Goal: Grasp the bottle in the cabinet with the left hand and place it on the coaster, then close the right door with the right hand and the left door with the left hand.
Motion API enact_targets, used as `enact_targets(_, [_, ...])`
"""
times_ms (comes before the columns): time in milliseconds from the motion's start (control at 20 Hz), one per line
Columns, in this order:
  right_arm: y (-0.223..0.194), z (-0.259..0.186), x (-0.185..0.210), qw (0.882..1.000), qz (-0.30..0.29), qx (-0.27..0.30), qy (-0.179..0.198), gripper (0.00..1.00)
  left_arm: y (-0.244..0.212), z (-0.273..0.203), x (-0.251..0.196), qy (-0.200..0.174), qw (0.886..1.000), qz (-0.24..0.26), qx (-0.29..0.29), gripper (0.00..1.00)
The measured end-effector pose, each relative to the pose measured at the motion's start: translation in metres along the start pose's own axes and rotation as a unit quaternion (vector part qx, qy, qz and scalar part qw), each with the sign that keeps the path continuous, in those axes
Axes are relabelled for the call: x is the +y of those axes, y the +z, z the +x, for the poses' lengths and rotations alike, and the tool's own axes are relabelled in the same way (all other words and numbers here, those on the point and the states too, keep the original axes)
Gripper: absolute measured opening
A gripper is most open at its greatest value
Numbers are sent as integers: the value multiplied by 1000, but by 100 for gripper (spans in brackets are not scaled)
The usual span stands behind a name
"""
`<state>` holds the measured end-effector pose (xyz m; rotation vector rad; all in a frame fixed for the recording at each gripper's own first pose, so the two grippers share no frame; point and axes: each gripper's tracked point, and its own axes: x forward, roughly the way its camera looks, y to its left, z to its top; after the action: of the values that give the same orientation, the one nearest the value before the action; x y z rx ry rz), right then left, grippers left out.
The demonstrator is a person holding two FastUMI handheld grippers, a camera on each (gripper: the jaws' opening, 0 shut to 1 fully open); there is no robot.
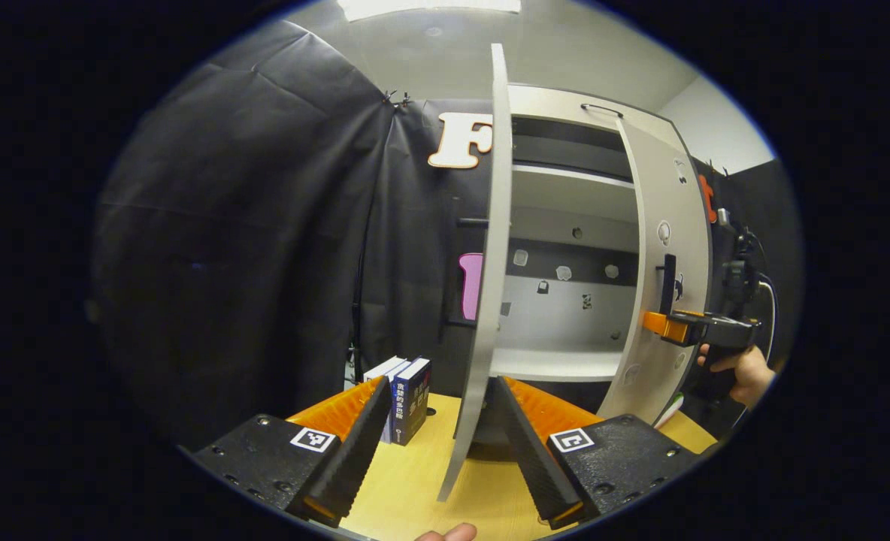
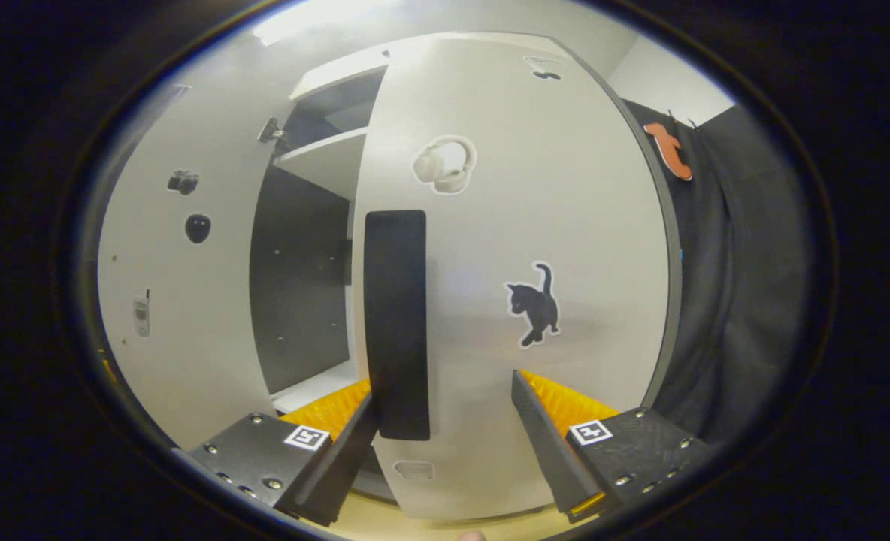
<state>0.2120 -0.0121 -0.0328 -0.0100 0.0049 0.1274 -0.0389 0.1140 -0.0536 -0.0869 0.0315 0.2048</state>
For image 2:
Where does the black backdrop cloth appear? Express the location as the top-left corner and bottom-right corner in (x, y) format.
(621, 98), (816, 446)

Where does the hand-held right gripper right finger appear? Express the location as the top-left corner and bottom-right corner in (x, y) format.
(511, 370), (713, 524)

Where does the white cabinet door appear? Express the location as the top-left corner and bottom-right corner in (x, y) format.
(350, 32), (684, 522)
(98, 81), (297, 453)

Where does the ceiling light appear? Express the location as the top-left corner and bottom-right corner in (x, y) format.
(252, 0), (402, 47)

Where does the white cabinet shelf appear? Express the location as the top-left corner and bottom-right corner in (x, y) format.
(270, 360), (372, 415)
(273, 127), (370, 201)

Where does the white grey cabinet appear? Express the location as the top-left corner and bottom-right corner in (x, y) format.
(98, 32), (684, 522)

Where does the white cabinet drawer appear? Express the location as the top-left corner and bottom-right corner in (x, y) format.
(288, 48), (391, 103)

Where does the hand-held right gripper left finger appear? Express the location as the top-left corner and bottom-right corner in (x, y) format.
(171, 378), (380, 528)

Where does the black door handle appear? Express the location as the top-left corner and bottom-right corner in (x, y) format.
(362, 210), (431, 442)

